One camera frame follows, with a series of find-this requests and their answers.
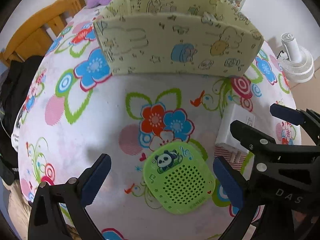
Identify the green panda speaker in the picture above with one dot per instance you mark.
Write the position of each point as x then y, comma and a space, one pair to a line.
178, 177

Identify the green patterned storage box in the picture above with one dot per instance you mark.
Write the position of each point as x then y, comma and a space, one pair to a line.
207, 37

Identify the wooden chair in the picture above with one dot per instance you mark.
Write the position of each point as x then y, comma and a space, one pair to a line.
31, 39

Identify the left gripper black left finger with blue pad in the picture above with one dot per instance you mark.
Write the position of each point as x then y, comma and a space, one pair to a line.
46, 219

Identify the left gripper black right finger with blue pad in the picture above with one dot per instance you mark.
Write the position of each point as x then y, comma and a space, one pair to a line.
241, 195

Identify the white floor fan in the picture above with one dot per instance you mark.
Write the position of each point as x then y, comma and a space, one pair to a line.
298, 63

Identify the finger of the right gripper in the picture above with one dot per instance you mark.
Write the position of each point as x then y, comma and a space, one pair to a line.
253, 140
307, 120

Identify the floral tablecloth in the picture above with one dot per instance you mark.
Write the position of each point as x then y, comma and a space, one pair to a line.
76, 110

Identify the black clothing on chair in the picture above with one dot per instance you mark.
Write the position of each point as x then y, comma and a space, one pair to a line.
14, 90

